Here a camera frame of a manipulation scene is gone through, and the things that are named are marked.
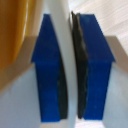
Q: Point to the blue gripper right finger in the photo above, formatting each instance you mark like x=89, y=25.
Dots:
x=96, y=70

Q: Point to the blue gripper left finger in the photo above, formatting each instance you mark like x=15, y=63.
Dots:
x=48, y=70

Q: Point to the small white bowl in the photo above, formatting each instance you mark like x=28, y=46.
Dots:
x=65, y=36

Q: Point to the yellow food piece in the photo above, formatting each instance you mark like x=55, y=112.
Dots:
x=13, y=30

